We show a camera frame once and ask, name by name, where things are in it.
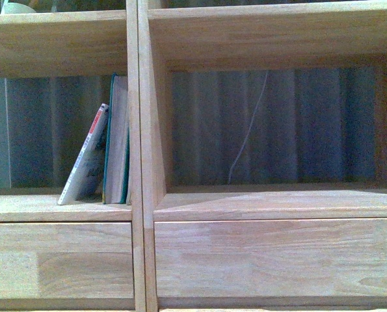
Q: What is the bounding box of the dark pleated curtain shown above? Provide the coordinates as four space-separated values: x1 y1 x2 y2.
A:
0 67 375 189

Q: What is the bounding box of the wooden shelf unit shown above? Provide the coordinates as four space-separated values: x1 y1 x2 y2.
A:
0 1 146 311
138 1 387 311

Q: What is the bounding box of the white paperback book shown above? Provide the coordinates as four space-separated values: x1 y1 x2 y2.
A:
57 103 109 205

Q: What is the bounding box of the green hardcover book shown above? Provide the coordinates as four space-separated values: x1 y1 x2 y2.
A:
103 73 129 204

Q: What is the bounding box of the left wooden shelf unit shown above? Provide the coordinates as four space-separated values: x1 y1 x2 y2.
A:
0 1 146 311

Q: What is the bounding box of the right wooden shelf unit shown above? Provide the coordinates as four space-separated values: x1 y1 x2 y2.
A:
138 1 387 311

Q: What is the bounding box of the pale green bowl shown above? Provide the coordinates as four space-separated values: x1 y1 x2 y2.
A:
1 1 36 15

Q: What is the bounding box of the thin white cord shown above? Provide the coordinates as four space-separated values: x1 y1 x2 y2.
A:
228 70 269 185

